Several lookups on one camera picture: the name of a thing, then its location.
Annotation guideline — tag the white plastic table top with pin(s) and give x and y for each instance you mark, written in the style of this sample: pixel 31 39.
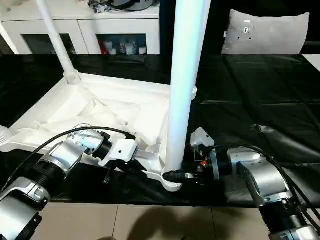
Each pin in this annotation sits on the white plastic table top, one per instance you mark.
pixel 112 100

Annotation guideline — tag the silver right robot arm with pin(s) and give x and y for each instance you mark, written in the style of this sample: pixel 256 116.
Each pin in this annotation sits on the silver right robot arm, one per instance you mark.
pixel 267 180

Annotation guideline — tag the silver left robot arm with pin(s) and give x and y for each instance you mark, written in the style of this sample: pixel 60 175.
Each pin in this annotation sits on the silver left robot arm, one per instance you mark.
pixel 62 155

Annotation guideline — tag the black work mat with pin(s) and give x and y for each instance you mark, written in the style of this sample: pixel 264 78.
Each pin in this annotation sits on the black work mat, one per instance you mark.
pixel 262 87

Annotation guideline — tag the grey cushion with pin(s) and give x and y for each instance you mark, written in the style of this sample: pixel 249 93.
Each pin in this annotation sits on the grey cushion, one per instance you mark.
pixel 265 32

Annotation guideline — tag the white flat board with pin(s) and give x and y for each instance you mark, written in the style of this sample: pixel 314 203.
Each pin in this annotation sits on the white flat board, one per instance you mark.
pixel 312 59

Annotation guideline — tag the white glass-door cabinet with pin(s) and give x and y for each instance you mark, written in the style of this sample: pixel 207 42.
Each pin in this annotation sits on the white glass-door cabinet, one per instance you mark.
pixel 62 27

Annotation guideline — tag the grey round cooker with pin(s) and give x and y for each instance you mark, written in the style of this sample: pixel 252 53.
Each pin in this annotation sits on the grey round cooker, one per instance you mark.
pixel 130 4

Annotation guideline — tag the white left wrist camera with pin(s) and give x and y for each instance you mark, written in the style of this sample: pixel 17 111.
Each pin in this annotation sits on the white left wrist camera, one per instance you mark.
pixel 122 150

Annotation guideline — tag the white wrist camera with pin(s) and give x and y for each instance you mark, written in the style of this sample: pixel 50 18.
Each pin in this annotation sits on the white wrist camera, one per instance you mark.
pixel 122 150
pixel 202 137

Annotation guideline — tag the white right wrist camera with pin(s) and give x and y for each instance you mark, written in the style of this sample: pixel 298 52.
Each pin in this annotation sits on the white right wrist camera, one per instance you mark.
pixel 202 137

